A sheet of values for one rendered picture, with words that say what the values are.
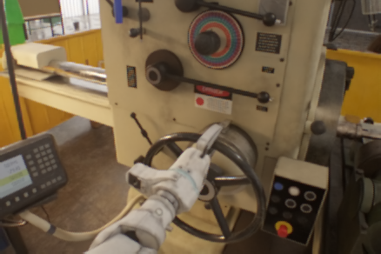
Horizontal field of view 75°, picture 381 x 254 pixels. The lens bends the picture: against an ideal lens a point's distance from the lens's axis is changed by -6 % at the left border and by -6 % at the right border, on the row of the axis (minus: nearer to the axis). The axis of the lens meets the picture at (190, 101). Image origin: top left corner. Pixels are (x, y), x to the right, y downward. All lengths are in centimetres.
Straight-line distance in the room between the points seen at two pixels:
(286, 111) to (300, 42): 21
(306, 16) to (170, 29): 41
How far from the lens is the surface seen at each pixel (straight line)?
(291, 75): 78
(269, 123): 84
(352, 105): 341
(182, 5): 77
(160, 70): 84
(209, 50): 72
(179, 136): 68
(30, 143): 110
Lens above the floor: 183
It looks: 25 degrees down
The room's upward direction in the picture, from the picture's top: 1 degrees clockwise
